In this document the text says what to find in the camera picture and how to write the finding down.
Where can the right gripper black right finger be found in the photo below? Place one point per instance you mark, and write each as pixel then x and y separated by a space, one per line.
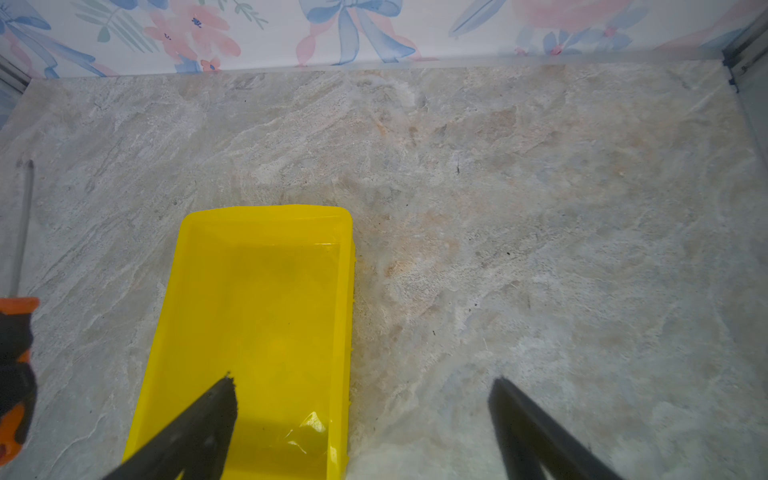
pixel 533 445

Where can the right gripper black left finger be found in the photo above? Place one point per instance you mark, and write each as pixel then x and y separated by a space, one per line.
pixel 194 445

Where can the orange black handled screwdriver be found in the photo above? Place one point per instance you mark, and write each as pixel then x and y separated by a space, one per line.
pixel 18 380

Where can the yellow plastic bin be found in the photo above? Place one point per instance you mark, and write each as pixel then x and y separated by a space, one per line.
pixel 265 295

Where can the aluminium corner post left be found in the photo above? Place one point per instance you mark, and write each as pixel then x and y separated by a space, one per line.
pixel 13 83

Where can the aluminium corner post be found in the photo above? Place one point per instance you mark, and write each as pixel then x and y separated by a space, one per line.
pixel 13 83
pixel 741 55

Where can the aluminium corner post right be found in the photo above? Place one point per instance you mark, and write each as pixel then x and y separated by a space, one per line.
pixel 741 55

